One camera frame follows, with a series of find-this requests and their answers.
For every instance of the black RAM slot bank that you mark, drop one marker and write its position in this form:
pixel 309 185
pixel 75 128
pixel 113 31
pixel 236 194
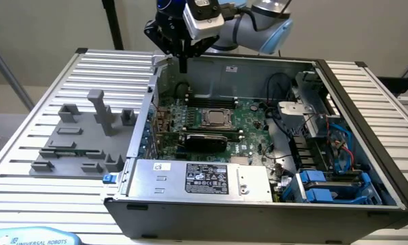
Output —
pixel 212 102
pixel 236 134

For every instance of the black upright pole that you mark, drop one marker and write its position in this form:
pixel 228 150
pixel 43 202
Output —
pixel 112 23

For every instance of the white sticker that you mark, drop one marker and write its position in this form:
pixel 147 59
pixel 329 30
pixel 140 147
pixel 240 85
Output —
pixel 231 69

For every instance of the blue Universal Robots joint cap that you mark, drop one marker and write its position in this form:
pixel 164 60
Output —
pixel 33 236

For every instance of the grey slanted metal bar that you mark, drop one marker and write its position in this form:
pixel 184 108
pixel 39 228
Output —
pixel 7 69

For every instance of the grey metal drive cage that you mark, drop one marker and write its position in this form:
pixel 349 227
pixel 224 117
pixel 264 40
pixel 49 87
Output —
pixel 303 112

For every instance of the green motherboard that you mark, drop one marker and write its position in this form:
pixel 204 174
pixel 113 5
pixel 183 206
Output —
pixel 248 127

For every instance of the black graphics card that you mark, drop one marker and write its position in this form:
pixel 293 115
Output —
pixel 205 144

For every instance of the grey plastic parts rack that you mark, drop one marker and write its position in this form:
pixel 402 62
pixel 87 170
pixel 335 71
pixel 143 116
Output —
pixel 77 143

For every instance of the silver CPU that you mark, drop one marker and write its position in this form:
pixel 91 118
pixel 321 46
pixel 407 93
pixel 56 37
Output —
pixel 216 116

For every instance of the metal CPU socket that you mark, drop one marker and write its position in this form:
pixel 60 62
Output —
pixel 215 125

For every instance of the open black PC case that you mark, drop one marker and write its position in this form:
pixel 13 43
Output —
pixel 244 224

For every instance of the blue plastic disk bay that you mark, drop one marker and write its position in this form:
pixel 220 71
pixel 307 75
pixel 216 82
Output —
pixel 329 189

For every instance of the green RAM stick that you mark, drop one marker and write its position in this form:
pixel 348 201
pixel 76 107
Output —
pixel 71 153

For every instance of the small silver heat sink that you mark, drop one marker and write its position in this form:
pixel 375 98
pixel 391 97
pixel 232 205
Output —
pixel 239 159

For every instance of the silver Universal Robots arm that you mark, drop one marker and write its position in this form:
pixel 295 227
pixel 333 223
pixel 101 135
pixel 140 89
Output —
pixel 273 18

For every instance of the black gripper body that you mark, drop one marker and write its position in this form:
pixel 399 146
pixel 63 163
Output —
pixel 171 20

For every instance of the blue case latch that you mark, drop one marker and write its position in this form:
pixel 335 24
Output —
pixel 109 178

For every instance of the silver power supply unit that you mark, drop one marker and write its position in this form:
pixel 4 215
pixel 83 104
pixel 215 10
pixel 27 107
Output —
pixel 169 181

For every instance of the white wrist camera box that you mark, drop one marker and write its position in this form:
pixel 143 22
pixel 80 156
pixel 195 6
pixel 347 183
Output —
pixel 204 18

